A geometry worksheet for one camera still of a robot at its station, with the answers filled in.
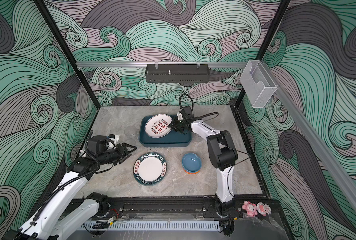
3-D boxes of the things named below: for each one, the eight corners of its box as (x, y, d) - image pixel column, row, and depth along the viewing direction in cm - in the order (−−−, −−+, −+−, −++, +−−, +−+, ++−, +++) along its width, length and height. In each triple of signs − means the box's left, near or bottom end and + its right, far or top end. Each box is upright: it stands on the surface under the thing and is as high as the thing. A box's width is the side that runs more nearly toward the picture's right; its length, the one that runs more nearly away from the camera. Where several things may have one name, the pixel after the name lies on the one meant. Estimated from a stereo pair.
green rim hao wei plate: (131, 185, 82) (130, 184, 80) (137, 154, 95) (136, 152, 93) (166, 185, 82) (166, 184, 80) (167, 154, 95) (167, 152, 93)
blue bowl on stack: (185, 177, 86) (186, 172, 78) (181, 161, 92) (181, 154, 85) (201, 174, 87) (203, 168, 80) (196, 158, 94) (198, 151, 86)
